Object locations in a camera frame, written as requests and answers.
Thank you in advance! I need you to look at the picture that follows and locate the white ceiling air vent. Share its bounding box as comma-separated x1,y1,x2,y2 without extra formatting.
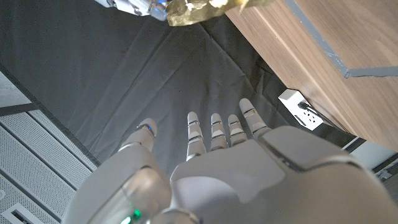
0,202,46,224

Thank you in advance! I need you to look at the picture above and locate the gold foil seal sheet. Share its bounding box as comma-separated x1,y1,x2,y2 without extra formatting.
165,0,274,27

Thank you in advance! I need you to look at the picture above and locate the black power strip cable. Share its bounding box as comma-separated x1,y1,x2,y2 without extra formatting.
297,101,349,133

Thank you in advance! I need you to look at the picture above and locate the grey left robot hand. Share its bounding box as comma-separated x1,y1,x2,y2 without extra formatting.
62,98,398,224

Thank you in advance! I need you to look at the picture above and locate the white power strip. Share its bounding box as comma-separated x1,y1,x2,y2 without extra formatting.
277,88,325,131

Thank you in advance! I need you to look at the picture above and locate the black backdrop curtain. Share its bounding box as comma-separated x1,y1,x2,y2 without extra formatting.
0,0,358,175

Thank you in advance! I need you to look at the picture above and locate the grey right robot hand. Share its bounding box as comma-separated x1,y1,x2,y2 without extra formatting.
93,0,169,22

